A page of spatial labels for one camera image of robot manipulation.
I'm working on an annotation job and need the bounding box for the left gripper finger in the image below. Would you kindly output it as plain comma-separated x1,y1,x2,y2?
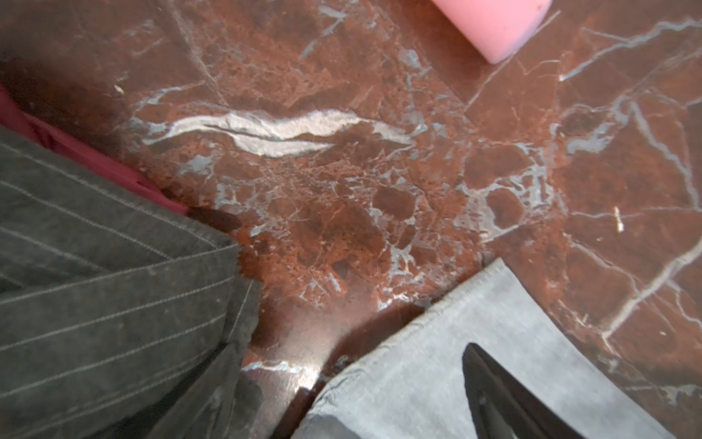
463,343,582,439

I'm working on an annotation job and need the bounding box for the grey long sleeve shirt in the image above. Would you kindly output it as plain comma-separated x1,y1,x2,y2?
294,260,668,438

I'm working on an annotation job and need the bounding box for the purple pink toy rake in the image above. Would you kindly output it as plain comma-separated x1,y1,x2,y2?
433,0,552,64

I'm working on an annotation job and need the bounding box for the dark striped folded shirt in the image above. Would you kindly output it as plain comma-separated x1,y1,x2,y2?
1,130,263,438

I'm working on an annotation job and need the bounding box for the maroon folded shirt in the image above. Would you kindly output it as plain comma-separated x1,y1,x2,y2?
1,85,189,216

